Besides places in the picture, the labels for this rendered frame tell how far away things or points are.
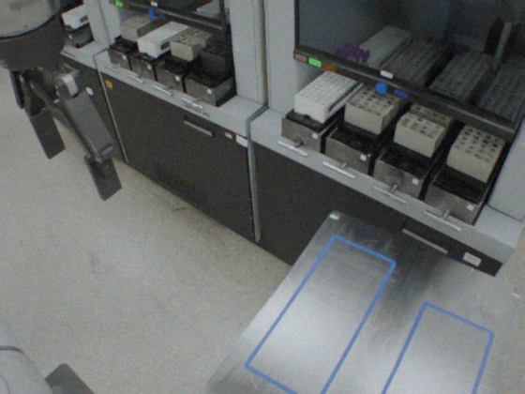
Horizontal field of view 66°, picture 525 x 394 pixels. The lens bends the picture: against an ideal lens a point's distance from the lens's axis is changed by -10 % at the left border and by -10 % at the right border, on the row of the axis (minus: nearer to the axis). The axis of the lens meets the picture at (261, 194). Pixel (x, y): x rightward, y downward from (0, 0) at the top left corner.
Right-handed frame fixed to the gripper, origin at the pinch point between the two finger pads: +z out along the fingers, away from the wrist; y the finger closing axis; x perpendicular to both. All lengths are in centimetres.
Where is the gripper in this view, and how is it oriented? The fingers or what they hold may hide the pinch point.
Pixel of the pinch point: (79, 165)
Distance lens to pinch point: 60.4
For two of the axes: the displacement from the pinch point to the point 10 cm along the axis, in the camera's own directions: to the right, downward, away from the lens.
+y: 7.8, 4.2, -4.6
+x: 6.2, -5.9, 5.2
